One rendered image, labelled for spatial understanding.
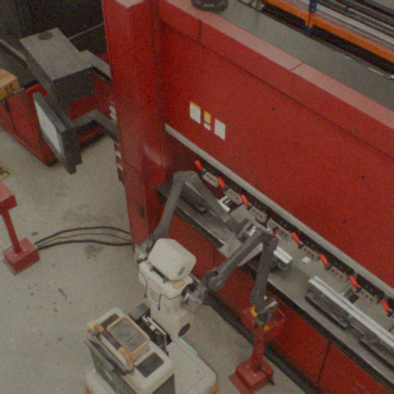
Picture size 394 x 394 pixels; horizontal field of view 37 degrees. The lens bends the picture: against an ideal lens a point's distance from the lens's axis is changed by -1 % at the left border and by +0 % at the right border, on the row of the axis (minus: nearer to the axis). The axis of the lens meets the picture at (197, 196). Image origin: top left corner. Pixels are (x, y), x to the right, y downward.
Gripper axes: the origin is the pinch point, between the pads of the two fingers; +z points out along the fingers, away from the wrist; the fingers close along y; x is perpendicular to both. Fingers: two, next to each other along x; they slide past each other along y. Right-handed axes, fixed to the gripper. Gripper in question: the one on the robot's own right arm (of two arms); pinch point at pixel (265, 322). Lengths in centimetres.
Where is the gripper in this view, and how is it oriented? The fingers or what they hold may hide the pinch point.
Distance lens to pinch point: 360.2
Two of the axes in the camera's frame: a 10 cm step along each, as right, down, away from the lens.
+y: 7.9, -5.8, 2.0
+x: -5.7, -5.9, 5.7
